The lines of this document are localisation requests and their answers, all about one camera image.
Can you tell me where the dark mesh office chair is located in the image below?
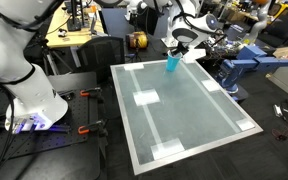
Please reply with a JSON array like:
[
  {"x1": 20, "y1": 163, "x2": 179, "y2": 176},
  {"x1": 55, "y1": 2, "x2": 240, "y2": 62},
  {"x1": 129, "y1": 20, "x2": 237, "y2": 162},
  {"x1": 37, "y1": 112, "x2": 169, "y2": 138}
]
[{"x1": 75, "y1": 35, "x2": 126, "y2": 84}]

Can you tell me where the light wooden desk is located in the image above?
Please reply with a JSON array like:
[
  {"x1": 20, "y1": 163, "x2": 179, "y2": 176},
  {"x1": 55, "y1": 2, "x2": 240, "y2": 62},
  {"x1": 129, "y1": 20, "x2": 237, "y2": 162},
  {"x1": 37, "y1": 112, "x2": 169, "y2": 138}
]
[{"x1": 45, "y1": 1, "x2": 107, "y2": 49}]

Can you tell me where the small white power adapter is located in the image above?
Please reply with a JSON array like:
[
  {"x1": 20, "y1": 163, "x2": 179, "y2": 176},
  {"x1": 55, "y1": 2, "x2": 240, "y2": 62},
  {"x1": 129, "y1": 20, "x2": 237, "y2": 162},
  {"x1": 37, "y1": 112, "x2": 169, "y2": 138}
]
[{"x1": 273, "y1": 104, "x2": 283, "y2": 118}]

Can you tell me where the black desk stand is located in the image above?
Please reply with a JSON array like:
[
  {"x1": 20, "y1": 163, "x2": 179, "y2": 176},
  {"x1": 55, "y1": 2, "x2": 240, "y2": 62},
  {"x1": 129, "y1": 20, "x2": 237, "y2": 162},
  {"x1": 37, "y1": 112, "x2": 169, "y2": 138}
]
[{"x1": 66, "y1": 0, "x2": 83, "y2": 33}]

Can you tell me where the orange black bar clamp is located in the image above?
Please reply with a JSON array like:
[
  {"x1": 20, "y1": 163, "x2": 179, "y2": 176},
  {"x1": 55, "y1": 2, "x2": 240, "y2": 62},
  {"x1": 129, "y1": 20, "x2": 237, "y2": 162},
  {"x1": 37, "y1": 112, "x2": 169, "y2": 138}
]
[
  {"x1": 79, "y1": 87, "x2": 104, "y2": 102},
  {"x1": 77, "y1": 119, "x2": 108, "y2": 137}
]

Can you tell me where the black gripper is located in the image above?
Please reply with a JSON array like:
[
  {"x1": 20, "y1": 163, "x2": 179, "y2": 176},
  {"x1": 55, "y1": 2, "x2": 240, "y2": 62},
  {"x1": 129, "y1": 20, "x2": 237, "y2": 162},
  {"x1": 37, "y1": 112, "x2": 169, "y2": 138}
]
[{"x1": 168, "y1": 41, "x2": 189, "y2": 59}]

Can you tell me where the white robot with black joints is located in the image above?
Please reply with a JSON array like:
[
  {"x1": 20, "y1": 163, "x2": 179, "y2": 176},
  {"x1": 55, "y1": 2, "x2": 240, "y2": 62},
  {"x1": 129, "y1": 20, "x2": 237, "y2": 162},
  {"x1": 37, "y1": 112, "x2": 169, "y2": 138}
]
[{"x1": 125, "y1": 0, "x2": 152, "y2": 21}]

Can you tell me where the blue plastic cup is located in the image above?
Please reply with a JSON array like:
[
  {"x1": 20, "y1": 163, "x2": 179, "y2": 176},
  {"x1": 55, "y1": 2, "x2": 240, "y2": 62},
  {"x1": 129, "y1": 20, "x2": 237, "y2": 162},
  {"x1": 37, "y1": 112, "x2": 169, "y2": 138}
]
[{"x1": 165, "y1": 49, "x2": 184, "y2": 73}]

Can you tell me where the dark blue partition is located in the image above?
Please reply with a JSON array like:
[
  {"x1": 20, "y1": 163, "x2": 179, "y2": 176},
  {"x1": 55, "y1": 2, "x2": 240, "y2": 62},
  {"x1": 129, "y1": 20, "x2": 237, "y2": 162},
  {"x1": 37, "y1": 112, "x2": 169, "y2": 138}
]
[{"x1": 100, "y1": 8, "x2": 132, "y2": 39}]

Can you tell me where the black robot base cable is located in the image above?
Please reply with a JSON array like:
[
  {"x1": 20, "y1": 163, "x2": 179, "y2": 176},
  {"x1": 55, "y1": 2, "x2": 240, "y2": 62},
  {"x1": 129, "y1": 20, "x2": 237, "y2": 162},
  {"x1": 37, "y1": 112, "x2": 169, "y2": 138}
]
[{"x1": 0, "y1": 83, "x2": 22, "y2": 180}]

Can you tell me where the brown cardboard piece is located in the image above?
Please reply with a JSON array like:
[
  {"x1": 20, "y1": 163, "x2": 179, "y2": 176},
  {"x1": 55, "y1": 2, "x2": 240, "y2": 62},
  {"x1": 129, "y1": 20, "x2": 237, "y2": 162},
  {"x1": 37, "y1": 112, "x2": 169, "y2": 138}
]
[{"x1": 272, "y1": 45, "x2": 288, "y2": 61}]

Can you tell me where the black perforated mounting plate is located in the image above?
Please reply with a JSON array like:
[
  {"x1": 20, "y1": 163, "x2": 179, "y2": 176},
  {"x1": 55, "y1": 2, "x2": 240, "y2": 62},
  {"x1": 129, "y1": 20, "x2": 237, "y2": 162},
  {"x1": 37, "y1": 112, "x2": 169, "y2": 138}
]
[{"x1": 0, "y1": 71, "x2": 102, "y2": 166}]

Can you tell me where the thin red floor cable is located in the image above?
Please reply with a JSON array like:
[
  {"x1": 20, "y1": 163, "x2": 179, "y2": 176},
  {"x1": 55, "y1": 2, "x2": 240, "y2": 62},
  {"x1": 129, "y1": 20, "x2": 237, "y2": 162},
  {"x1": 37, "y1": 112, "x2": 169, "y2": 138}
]
[{"x1": 271, "y1": 128, "x2": 288, "y2": 141}]

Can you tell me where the black tripod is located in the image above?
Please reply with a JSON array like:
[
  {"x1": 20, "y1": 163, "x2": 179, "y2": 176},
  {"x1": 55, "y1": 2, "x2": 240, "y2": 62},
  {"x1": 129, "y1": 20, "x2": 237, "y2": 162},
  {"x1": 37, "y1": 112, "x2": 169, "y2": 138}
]
[{"x1": 38, "y1": 38, "x2": 73, "y2": 76}]

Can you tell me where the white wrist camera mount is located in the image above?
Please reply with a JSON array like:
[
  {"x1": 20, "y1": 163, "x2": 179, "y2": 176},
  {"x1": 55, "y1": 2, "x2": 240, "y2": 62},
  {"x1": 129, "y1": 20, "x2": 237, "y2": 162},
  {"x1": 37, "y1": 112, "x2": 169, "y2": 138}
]
[{"x1": 182, "y1": 48, "x2": 207, "y2": 64}]

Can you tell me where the black upright panel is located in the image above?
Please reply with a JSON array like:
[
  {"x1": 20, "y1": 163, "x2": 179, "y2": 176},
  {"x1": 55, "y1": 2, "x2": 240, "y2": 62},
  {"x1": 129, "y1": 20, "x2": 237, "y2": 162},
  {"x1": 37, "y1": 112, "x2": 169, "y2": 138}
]
[{"x1": 136, "y1": 6, "x2": 162, "y2": 36}]

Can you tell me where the grey white background robot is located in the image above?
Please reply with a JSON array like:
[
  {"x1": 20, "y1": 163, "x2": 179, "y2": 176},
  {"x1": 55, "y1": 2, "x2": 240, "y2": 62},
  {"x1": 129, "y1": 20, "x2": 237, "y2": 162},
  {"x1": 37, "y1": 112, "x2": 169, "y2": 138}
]
[{"x1": 248, "y1": 0, "x2": 273, "y2": 46}]

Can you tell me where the large black chair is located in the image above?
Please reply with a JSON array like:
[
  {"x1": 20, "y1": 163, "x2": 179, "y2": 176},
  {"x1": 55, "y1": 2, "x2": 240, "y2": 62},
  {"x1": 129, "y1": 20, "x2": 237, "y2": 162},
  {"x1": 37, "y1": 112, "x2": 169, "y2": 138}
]
[{"x1": 263, "y1": 8, "x2": 288, "y2": 48}]

